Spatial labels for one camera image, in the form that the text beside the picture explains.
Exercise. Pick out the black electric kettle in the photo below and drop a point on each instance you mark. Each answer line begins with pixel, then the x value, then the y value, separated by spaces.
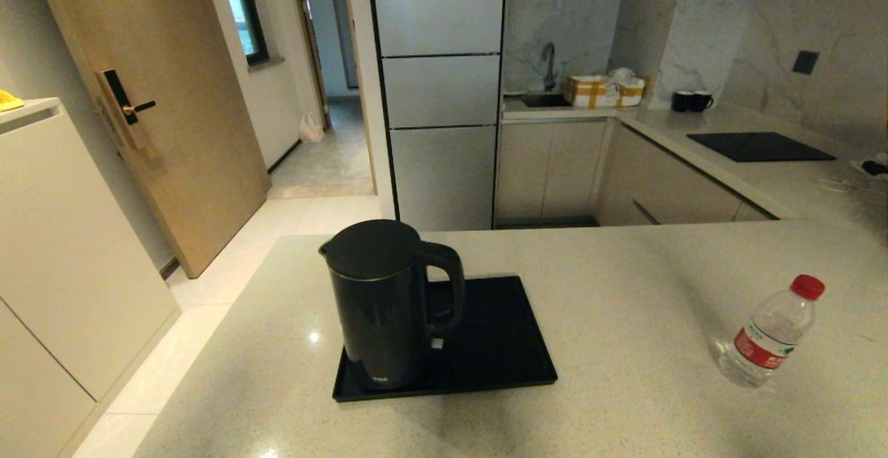
pixel 378 305

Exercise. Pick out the clear water bottle red cap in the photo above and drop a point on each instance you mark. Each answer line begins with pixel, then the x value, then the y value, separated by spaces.
pixel 766 343

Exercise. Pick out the tall white cabinet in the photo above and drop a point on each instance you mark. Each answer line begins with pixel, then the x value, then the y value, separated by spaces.
pixel 437 97

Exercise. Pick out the beige kitchen base cabinets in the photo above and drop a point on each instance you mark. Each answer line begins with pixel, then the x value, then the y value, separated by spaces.
pixel 548 166

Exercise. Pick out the dark kitchen sink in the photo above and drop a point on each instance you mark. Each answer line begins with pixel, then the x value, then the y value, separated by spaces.
pixel 544 100

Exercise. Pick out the white plastic bag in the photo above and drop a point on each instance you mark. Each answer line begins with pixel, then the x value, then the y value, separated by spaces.
pixel 311 128

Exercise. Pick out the black rectangular serving tray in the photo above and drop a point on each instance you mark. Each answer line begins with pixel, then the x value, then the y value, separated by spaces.
pixel 499 354

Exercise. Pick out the metal kitchen faucet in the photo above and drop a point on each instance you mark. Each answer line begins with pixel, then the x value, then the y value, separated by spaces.
pixel 549 62

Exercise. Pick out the cardboard box with yellow tape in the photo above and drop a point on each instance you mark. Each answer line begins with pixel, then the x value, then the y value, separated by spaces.
pixel 631 91
pixel 588 91

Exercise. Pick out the white crumpled bag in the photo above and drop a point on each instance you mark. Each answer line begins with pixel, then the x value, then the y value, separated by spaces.
pixel 621 75

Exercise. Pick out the black mug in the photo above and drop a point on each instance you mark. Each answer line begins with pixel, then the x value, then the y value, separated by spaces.
pixel 701 101
pixel 681 102

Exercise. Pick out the light wooden door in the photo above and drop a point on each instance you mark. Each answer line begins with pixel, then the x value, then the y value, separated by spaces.
pixel 180 132

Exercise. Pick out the dark framed window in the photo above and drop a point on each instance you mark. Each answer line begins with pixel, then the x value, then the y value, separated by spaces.
pixel 244 14

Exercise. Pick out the black induction cooktop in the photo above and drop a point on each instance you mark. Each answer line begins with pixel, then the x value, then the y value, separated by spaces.
pixel 760 146

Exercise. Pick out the white storage cabinet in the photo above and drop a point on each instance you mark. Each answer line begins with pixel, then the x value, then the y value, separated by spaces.
pixel 62 257

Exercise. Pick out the white power strip black plug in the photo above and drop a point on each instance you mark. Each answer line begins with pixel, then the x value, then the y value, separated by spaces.
pixel 874 166

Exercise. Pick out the yellow object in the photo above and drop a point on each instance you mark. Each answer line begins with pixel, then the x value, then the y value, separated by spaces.
pixel 8 101

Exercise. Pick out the brown interior door frame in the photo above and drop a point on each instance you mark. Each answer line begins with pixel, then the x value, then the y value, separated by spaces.
pixel 312 62

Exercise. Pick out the dark wall socket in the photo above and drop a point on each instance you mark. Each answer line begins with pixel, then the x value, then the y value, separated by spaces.
pixel 805 62

